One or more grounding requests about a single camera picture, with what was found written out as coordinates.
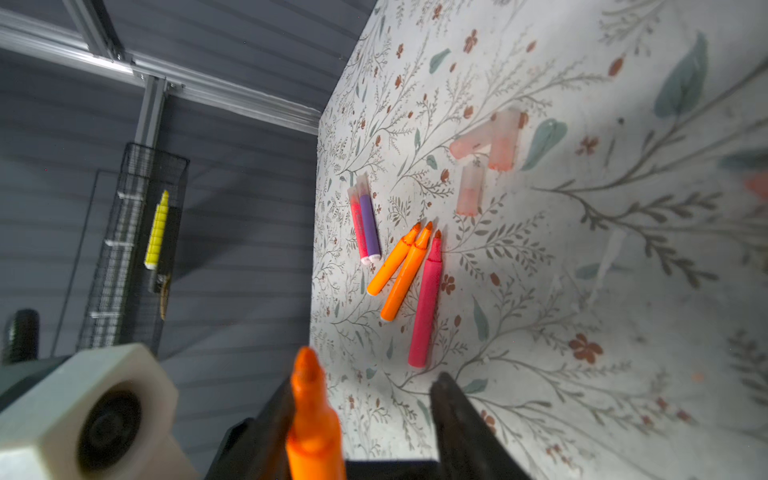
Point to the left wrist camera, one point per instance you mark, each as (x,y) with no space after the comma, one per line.
(98,414)

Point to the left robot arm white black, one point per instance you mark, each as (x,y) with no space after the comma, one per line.
(18,360)

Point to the orange marker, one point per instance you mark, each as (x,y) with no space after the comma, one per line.
(314,440)
(393,261)
(412,263)

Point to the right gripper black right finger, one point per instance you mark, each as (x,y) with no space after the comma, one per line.
(467,448)

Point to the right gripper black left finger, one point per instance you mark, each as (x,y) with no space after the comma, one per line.
(255,447)

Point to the purple marker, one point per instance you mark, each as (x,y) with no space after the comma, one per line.
(368,219)

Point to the black wire mesh basket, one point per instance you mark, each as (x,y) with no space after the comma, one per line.
(126,302)

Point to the pink marker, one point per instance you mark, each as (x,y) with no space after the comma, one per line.
(356,215)
(423,320)

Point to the yellow marker in basket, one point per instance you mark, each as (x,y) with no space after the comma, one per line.
(154,246)

